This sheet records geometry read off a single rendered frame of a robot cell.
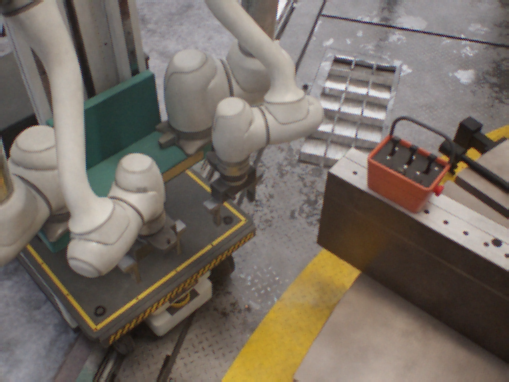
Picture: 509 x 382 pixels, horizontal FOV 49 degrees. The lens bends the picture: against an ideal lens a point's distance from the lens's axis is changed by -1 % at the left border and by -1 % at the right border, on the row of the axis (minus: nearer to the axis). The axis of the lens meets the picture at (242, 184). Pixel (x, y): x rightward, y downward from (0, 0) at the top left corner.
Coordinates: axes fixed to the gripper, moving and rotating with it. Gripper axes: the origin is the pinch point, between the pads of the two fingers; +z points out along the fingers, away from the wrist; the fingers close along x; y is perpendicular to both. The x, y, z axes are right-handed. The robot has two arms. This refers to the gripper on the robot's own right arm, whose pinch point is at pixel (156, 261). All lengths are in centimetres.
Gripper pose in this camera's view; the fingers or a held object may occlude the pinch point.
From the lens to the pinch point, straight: 153.8
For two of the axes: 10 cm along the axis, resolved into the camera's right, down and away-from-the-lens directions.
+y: -6.8, -5.4, 5.0
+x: -7.4, 5.0, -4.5
